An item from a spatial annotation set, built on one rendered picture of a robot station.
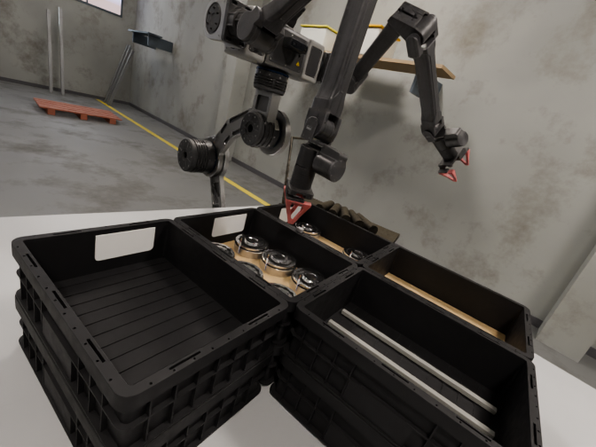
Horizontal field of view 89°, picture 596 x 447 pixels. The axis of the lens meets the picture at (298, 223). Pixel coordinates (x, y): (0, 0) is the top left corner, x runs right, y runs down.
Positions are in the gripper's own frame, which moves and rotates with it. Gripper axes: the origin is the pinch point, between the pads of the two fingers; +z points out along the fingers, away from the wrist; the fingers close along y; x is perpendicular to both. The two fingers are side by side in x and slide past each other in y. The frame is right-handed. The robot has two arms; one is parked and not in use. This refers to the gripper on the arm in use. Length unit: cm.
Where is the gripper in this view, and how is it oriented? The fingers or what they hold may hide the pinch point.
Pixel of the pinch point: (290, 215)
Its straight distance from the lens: 83.4
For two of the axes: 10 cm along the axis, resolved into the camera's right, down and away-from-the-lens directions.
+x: -9.5, -2.2, -2.0
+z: -2.9, 8.7, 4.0
